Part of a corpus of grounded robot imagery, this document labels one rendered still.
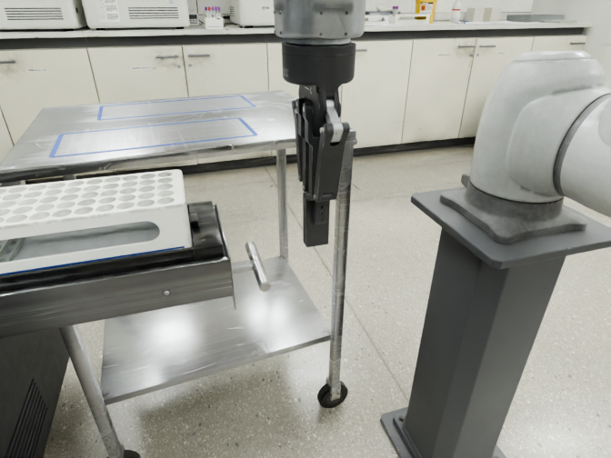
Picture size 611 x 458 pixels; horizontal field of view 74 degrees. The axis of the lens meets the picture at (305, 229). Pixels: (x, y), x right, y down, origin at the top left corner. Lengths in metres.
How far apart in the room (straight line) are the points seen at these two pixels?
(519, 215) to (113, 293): 0.60
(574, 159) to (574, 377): 1.06
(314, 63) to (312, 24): 0.03
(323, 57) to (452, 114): 3.08
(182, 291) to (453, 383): 0.65
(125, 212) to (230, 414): 0.96
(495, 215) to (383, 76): 2.42
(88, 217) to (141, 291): 0.09
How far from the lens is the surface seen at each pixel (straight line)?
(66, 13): 2.76
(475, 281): 0.78
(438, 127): 3.43
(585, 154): 0.64
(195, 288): 0.44
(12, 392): 1.11
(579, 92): 0.70
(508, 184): 0.73
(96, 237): 0.51
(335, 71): 0.42
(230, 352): 1.07
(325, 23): 0.41
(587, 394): 1.58
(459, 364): 0.91
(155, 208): 0.42
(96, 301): 0.45
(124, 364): 1.11
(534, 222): 0.76
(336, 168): 0.44
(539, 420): 1.44
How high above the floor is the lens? 1.04
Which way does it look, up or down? 29 degrees down
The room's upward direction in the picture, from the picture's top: straight up
